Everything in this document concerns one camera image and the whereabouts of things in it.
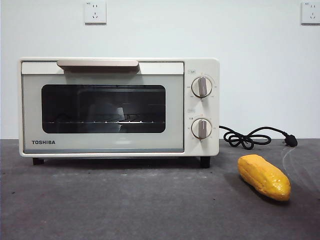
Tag glass oven door with handle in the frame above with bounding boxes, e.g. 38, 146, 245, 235
21, 59, 185, 154

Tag yellow corn cob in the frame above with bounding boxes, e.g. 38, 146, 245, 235
237, 154, 292, 202

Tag cream oven knob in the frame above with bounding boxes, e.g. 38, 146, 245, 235
191, 118, 213, 140
191, 76, 214, 98

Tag cream Toshiba toaster oven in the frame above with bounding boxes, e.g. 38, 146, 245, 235
17, 57, 221, 169

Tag metal wire oven rack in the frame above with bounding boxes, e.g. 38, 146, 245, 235
47, 113, 166, 126

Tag black power cable with plug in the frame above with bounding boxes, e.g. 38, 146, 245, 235
218, 125, 299, 150

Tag white wall socket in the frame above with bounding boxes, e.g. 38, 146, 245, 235
300, 1, 320, 26
84, 0, 107, 25

